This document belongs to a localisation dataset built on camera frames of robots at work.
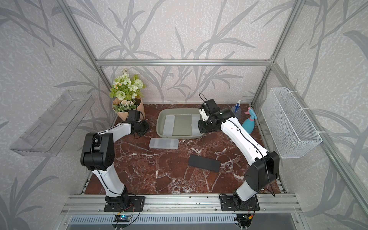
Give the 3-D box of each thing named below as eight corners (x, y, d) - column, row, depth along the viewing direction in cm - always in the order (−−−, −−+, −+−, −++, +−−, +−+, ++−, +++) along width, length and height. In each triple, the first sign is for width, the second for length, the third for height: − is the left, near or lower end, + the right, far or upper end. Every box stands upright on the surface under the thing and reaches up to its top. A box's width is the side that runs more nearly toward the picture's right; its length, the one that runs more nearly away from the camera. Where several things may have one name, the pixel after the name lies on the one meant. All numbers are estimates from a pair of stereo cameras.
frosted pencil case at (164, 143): (149, 148, 97) (148, 147, 95) (151, 140, 101) (150, 138, 99) (178, 148, 97) (177, 147, 95) (178, 140, 101) (178, 138, 99)
